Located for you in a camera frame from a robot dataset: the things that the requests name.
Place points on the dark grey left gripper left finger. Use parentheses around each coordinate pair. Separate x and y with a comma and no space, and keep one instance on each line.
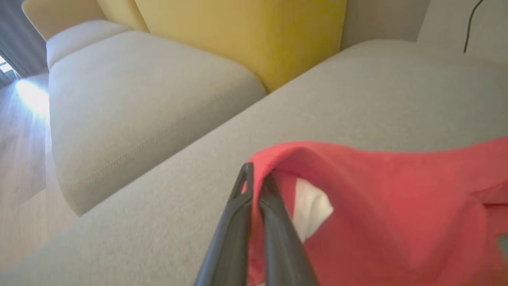
(230,246)

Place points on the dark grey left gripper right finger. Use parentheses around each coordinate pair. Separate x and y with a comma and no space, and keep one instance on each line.
(281,246)

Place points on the red jersey black number print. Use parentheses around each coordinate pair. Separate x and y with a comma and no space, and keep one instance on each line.
(397,206)

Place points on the grey and yellow sofa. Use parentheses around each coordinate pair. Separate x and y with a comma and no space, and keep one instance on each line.
(190,186)

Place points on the large grey sofa seat cushion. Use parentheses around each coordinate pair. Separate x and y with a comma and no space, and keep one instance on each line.
(139,99)

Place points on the large yellow sofa back cushion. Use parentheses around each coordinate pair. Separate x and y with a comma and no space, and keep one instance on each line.
(258,35)

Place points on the grey flat panel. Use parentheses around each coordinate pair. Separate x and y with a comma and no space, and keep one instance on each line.
(381,20)

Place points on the small grey sofa seat cushion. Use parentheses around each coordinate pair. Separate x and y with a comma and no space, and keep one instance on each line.
(79,35)

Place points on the small yellow sofa back cushion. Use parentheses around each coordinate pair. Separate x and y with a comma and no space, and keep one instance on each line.
(119,12)

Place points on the yellow sofa end cushion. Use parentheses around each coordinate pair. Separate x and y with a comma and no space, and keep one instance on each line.
(59,14)

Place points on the wide grey curtain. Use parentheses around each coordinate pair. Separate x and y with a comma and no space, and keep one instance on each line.
(20,35)

